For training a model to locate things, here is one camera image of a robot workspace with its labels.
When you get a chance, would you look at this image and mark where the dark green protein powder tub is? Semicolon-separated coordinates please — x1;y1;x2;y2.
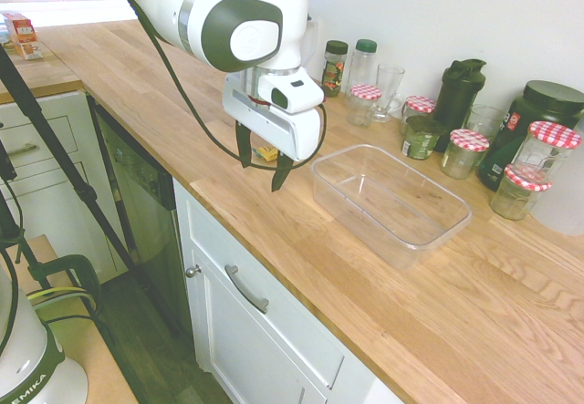
477;79;584;192

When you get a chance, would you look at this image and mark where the black tripod leg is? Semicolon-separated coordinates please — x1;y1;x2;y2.
0;43;186;339

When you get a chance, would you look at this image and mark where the clear plastic rectangular container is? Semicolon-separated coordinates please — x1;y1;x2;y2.
311;143;475;271

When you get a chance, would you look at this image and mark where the black clamp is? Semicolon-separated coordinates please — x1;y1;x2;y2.
26;253;102;316

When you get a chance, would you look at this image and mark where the spice jar dark green lid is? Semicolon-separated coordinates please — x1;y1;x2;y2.
321;39;349;98

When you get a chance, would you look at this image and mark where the wooden robot mounting board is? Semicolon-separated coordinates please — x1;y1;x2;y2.
0;233;139;404

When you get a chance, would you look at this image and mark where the clear bottle green lid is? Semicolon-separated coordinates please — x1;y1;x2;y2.
345;38;379;104

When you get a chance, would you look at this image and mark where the dark steel dishwasher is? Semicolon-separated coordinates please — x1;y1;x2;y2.
89;96;193;332

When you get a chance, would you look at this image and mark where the short clear glass tumbler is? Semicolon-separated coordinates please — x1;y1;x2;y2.
464;104;506;150

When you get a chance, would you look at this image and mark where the orange white tea box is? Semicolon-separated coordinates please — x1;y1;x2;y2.
2;11;38;46

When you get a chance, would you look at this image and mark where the large jar red checked lid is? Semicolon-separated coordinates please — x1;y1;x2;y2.
510;120;583;184

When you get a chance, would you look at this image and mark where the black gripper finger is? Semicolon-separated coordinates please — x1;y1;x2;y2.
235;119;256;171
270;151;296;194

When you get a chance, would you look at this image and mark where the silver drawer handle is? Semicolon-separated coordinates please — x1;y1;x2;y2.
224;264;270;315

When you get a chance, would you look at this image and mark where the dark green shaker bottle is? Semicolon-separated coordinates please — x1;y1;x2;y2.
431;58;487;153

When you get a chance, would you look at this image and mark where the small jar red checked lid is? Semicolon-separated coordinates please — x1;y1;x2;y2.
489;164;552;222

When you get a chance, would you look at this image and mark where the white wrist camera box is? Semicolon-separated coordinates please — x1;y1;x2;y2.
258;67;327;116

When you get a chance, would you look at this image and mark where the white drawer with handle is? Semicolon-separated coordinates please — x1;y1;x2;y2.
172;178;405;404

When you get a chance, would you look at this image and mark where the tall clear drinking glass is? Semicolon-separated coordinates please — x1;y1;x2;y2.
371;63;406;124

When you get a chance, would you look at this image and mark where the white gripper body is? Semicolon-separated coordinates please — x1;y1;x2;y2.
222;73;327;164

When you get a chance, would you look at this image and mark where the glass jar red checked lid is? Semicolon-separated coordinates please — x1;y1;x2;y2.
400;95;438;136
346;83;382;128
440;129;490;181

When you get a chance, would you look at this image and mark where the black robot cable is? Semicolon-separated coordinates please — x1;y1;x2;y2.
102;0;329;171

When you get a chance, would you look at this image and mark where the white orange food box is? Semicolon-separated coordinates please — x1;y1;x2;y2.
8;41;47;61

